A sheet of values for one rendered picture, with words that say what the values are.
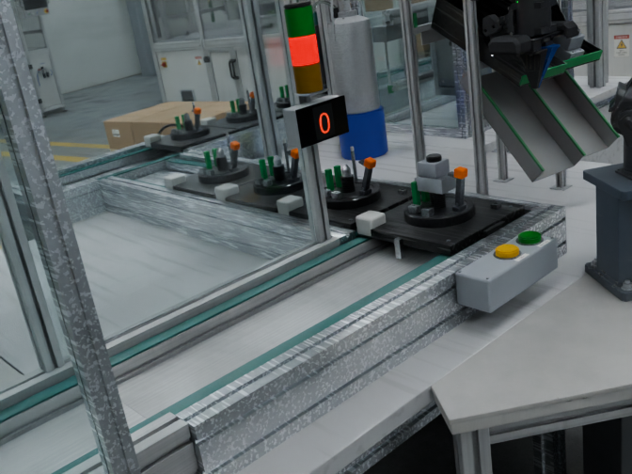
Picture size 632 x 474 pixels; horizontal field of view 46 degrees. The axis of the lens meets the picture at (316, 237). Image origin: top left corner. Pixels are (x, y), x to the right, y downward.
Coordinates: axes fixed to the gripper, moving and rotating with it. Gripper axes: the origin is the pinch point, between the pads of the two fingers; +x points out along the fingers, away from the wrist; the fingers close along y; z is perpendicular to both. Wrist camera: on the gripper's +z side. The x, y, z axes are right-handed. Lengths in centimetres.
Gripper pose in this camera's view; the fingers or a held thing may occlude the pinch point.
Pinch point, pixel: (534, 68)
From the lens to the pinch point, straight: 135.9
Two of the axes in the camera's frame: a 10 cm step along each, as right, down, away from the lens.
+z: -6.7, -1.8, 7.2
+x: 1.3, 9.3, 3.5
